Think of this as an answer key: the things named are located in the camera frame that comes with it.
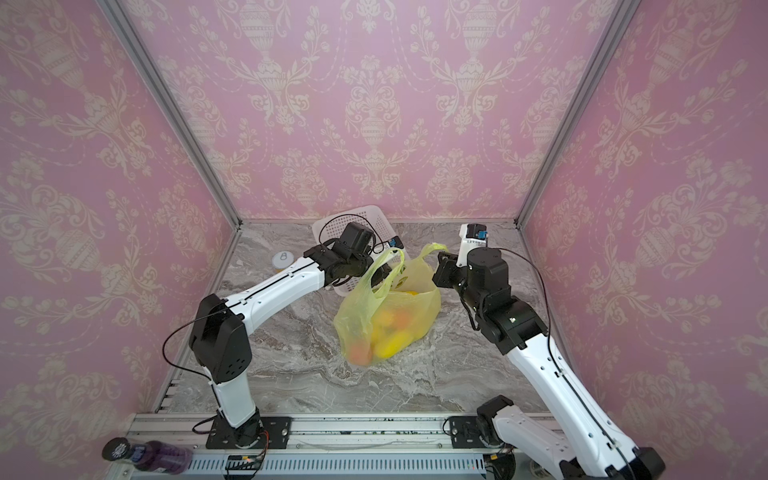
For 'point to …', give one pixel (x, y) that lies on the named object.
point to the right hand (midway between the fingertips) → (440, 253)
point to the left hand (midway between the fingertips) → (388, 268)
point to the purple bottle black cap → (149, 455)
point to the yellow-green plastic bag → (389, 307)
